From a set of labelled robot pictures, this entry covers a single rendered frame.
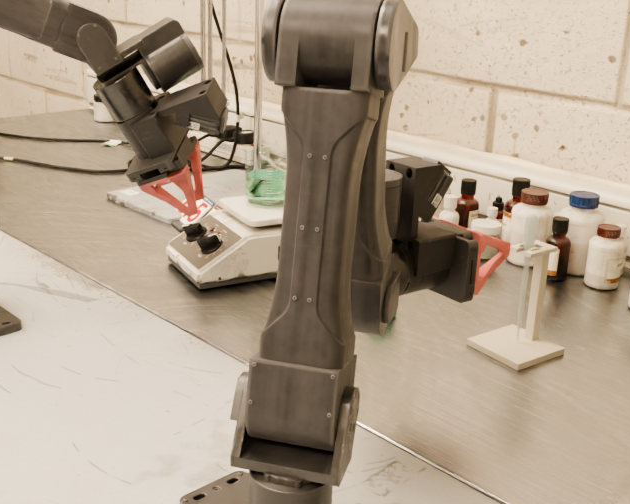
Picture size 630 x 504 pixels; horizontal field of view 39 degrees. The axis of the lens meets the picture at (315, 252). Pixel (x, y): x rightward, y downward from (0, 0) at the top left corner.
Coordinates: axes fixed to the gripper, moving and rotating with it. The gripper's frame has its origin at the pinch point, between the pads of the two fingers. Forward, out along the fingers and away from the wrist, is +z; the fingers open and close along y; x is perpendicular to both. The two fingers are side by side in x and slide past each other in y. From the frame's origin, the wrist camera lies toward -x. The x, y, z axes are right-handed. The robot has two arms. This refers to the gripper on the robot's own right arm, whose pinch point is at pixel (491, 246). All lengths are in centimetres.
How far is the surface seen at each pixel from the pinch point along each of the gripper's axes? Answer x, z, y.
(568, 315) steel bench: 13.4, 19.8, 3.1
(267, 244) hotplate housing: 7.9, -6.9, 33.0
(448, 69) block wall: -12, 41, 50
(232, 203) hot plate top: 4.4, -6.8, 42.3
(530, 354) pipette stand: 12.9, 5.1, -3.0
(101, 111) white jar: 8, 18, 144
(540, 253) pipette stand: 1.4, 6.2, -1.8
